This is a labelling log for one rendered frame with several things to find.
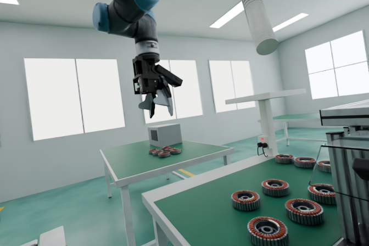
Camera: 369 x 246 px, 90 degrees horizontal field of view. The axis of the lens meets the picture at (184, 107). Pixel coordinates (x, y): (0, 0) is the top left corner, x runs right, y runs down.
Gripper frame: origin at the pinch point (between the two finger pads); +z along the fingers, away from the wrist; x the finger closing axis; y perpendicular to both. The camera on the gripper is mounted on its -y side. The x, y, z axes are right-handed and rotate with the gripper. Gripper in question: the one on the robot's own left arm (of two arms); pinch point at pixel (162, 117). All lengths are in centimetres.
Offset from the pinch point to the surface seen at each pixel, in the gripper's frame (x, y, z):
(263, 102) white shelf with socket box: -22, -97, 1
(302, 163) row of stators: 5, -83, 37
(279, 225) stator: 22.9, -21.7, 36.5
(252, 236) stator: 19.1, -13.8, 37.5
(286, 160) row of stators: -5, -86, 38
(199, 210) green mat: -8.0, -15.8, 40.2
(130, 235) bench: -85, -9, 83
